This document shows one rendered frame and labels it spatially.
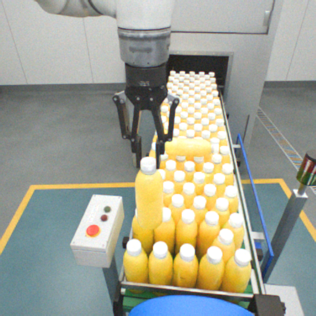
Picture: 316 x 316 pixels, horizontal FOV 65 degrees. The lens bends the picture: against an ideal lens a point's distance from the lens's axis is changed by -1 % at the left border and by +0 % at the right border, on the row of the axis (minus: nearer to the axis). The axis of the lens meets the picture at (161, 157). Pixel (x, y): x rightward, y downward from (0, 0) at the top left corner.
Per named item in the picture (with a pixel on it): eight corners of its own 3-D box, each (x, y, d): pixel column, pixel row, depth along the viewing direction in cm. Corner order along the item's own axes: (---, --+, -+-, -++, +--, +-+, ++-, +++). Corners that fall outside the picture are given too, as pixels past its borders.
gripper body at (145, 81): (116, 66, 43) (121, 115, 48) (166, 68, 42) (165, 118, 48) (126, 55, 49) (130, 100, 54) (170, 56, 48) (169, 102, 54)
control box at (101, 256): (76, 265, 75) (69, 244, 69) (97, 213, 91) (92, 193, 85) (109, 268, 74) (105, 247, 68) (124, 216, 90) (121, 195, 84)
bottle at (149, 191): (160, 231, 67) (162, 178, 56) (134, 228, 68) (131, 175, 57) (163, 212, 73) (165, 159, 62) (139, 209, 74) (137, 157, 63)
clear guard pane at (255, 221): (242, 316, 113) (270, 255, 84) (226, 194, 176) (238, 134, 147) (244, 316, 112) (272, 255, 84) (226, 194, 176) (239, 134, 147)
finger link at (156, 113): (149, 89, 51) (156, 88, 50) (160, 136, 57) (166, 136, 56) (146, 97, 47) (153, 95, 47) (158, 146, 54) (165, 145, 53)
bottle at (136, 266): (151, 274, 83) (149, 240, 72) (145, 296, 77) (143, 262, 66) (130, 270, 84) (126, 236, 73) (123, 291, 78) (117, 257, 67)
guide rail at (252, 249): (260, 300, 71) (262, 295, 70) (218, 91, 200) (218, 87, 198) (263, 300, 71) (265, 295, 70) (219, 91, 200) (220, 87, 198)
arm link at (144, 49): (168, 31, 38) (168, 71, 42) (173, 23, 45) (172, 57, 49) (110, 30, 39) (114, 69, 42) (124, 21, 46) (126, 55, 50)
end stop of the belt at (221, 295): (121, 288, 74) (121, 283, 72) (122, 286, 75) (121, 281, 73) (260, 303, 71) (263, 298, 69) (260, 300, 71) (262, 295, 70)
